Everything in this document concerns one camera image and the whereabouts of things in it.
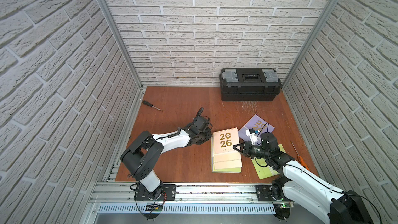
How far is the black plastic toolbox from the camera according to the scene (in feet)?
3.31

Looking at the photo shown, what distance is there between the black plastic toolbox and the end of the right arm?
376mm

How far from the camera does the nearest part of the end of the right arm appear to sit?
645mm
